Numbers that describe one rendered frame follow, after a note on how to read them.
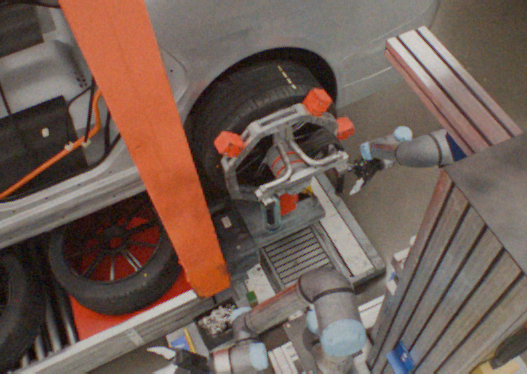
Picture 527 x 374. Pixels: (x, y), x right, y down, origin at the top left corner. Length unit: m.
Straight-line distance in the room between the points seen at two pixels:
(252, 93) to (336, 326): 1.13
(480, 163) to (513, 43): 3.44
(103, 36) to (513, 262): 0.90
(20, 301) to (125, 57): 1.74
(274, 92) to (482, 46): 2.39
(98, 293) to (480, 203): 2.01
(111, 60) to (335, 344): 0.87
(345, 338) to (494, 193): 0.61
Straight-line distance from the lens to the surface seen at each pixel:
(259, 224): 2.92
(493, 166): 0.97
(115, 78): 1.28
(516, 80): 4.11
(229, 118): 2.18
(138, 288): 2.57
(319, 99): 2.18
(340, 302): 1.41
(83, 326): 2.85
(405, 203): 3.29
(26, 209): 2.45
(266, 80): 2.23
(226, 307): 2.39
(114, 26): 1.20
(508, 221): 0.92
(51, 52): 3.01
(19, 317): 2.74
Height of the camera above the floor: 2.78
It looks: 57 degrees down
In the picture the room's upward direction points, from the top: 7 degrees counter-clockwise
